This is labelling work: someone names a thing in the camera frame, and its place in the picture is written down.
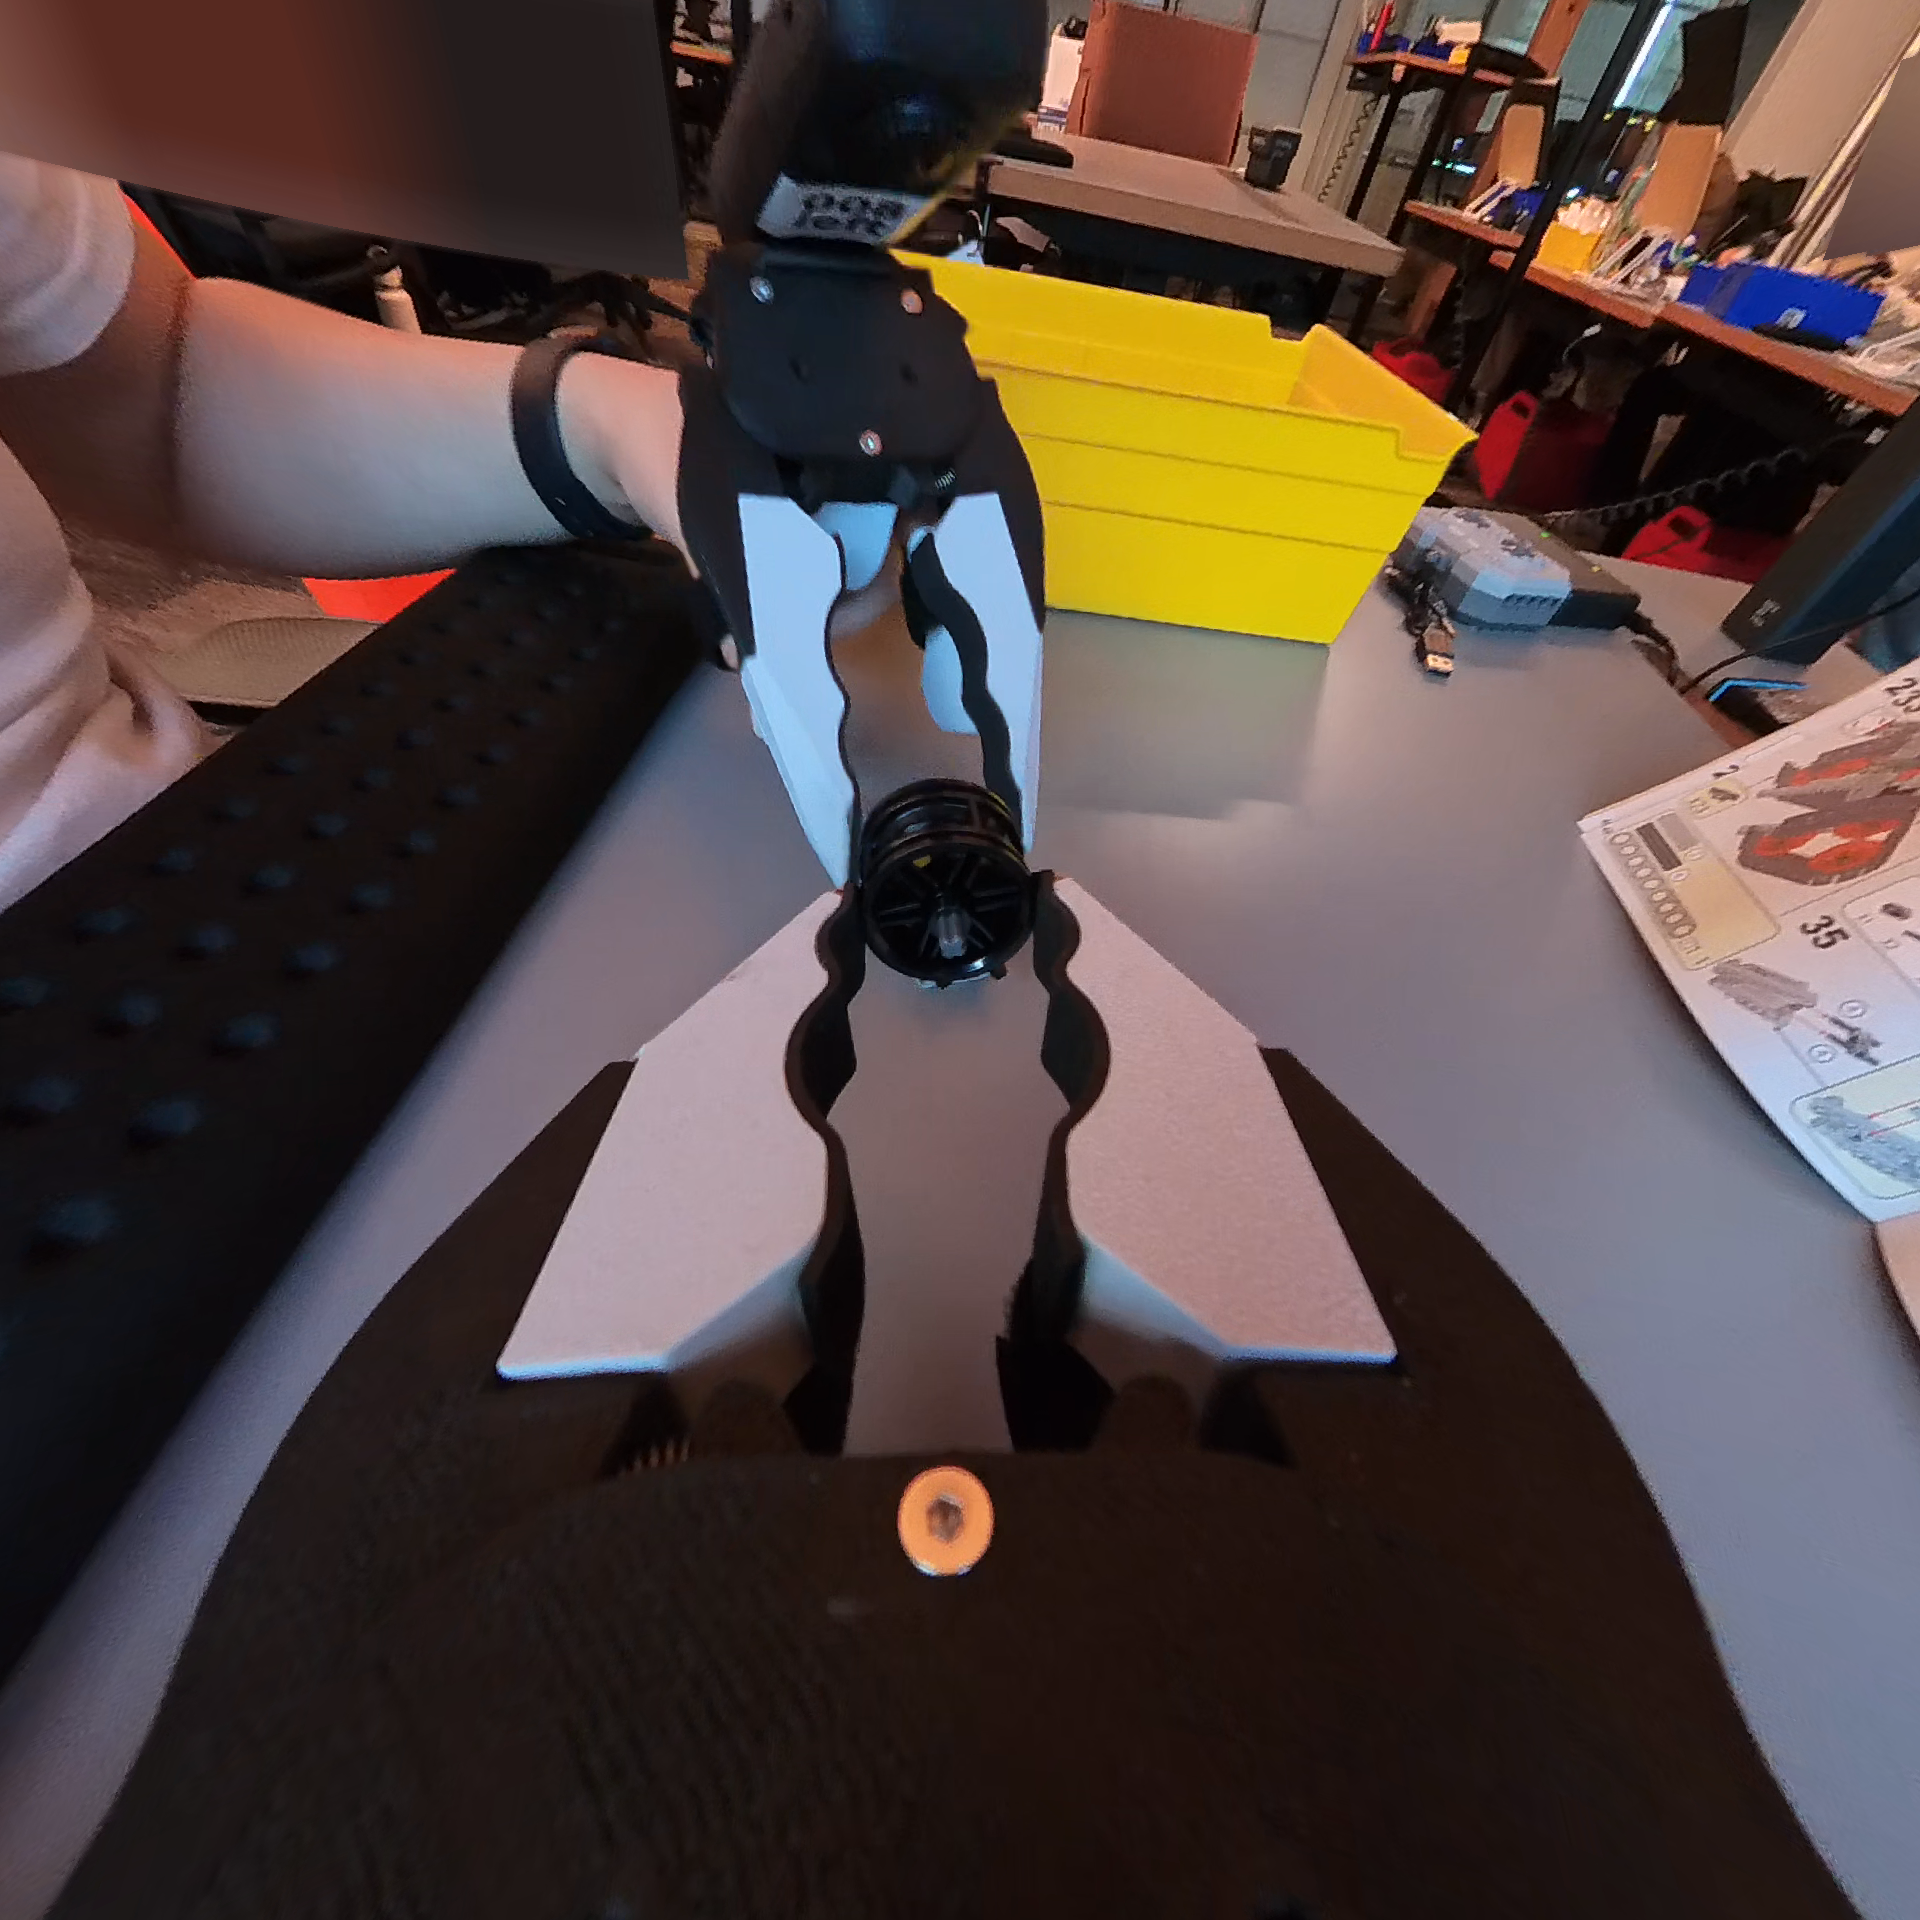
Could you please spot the grey background table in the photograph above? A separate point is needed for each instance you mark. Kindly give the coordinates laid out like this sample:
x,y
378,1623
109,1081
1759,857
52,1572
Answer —
x,y
1186,204

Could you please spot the yellow plastic bin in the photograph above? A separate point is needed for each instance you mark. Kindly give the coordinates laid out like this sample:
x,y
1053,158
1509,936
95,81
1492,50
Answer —
x,y
1200,495

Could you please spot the black studded mat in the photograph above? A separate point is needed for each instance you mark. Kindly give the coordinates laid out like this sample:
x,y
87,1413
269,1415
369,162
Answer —
x,y
225,929

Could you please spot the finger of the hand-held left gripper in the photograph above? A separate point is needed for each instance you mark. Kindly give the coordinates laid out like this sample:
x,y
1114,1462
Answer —
x,y
1008,645
787,645

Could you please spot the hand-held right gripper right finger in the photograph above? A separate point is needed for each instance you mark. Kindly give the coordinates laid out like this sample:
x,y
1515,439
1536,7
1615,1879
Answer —
x,y
1216,1199

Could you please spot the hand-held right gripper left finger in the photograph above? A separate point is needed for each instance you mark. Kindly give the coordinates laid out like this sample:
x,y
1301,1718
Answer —
x,y
676,1199

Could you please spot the person's left hand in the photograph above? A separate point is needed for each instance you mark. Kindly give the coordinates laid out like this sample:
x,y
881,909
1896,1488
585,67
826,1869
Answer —
x,y
629,434

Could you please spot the brown cardboard box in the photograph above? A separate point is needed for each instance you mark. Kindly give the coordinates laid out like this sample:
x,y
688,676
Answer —
x,y
1168,76

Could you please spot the person's white shirt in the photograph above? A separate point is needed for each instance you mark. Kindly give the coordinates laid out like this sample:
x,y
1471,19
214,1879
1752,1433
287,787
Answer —
x,y
48,603

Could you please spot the grey toy brick hub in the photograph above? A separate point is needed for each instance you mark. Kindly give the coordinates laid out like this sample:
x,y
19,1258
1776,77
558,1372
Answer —
x,y
1498,566

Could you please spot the black toy wheel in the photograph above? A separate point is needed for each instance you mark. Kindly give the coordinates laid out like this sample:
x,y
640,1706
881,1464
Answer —
x,y
945,893

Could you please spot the printed instruction booklet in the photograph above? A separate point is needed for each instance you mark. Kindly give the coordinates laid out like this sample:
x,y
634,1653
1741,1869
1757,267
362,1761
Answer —
x,y
1770,929

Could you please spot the blue plastic bin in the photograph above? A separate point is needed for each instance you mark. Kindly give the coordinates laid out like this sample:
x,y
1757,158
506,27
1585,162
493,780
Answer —
x,y
1777,303

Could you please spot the person's left forearm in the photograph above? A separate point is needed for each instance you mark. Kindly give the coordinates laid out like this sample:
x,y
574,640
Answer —
x,y
346,434

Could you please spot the black wristband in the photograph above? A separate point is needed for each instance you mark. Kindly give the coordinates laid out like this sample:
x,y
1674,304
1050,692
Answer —
x,y
536,434

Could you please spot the wooden workbench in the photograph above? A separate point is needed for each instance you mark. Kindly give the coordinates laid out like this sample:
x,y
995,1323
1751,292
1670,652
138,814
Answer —
x,y
1770,355

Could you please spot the black computer monitor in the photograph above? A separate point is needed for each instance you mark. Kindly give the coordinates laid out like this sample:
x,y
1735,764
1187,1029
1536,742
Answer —
x,y
1845,558

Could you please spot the grey desk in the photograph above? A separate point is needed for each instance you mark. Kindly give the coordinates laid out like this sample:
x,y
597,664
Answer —
x,y
1349,929

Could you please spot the small black box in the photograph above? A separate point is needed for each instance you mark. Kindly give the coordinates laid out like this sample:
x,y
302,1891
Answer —
x,y
1274,158

